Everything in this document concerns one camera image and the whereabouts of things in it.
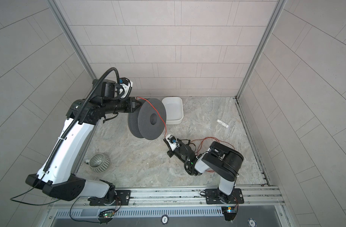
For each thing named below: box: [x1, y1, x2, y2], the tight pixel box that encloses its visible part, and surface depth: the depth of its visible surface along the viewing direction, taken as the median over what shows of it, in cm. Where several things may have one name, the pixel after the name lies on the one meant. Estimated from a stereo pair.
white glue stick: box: [216, 119, 230, 129], surface depth 101 cm
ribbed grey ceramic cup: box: [84, 153, 111, 173], surface depth 79 cm
